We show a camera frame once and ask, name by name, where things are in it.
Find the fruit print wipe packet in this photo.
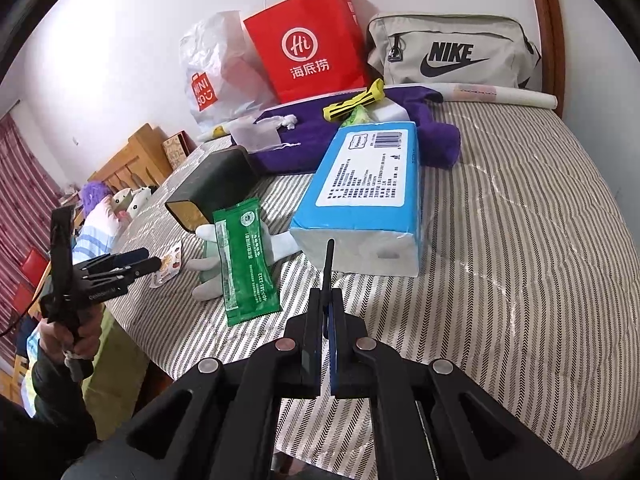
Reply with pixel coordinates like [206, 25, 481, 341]
[150, 240, 182, 289]

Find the green sachet packet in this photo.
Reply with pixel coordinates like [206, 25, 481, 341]
[214, 197, 281, 327]

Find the grey white plush toy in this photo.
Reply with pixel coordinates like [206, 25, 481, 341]
[184, 221, 300, 302]

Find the translucent white pouch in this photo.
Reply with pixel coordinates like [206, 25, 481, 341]
[228, 118, 291, 154]

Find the green tissue pack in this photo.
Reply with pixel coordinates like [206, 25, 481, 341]
[340, 101, 412, 129]

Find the yellow Adidas pouch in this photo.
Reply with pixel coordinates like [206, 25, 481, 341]
[322, 78, 385, 122]

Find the person's left hand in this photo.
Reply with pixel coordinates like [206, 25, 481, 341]
[38, 304, 103, 364]

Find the blue striped cloth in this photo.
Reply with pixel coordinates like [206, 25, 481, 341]
[72, 196, 128, 264]

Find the purple plush toy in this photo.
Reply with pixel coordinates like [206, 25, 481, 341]
[79, 181, 114, 217]

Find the green bed sheet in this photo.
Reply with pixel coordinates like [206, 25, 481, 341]
[81, 309, 149, 440]

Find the red striped curtain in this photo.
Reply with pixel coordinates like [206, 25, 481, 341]
[1, 115, 62, 330]

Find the wooden chair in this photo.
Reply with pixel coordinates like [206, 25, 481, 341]
[89, 124, 172, 192]

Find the dark green tea box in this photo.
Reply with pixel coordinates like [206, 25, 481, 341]
[165, 146, 258, 233]

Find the brown decorated box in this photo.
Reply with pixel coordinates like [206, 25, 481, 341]
[162, 130, 196, 170]

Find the blue tissue box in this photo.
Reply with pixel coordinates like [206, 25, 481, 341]
[290, 122, 422, 278]

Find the striped bed quilt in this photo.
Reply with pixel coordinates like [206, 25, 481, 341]
[107, 102, 639, 479]

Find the white Miniso plastic bag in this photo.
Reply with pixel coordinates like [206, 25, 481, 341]
[178, 11, 277, 133]

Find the purple towel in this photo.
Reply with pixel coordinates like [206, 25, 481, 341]
[248, 84, 461, 176]

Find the red paper shopping bag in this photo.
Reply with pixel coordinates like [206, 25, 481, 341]
[244, 0, 370, 103]

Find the grey Nike bag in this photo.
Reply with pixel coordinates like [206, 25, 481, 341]
[368, 12, 540, 88]

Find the brown wooden door frame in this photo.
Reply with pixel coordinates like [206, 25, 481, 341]
[534, 0, 565, 117]

